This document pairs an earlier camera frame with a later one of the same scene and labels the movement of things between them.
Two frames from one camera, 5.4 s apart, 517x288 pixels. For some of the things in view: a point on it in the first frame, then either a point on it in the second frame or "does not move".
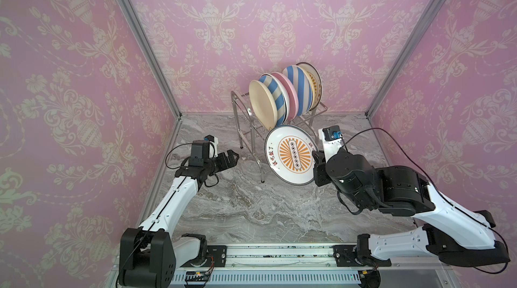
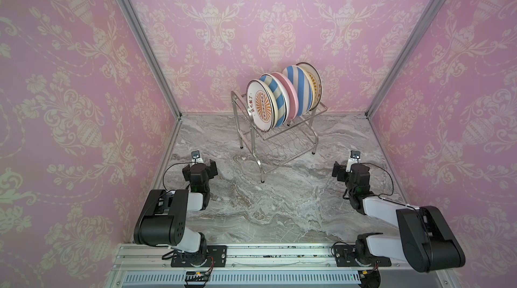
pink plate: (291, 93) does not move
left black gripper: (225, 164) to (213, 169)
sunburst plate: (289, 155) to (262, 105)
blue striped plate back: (281, 95) does not move
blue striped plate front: (303, 85) does not move
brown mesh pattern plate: (318, 83) does not move
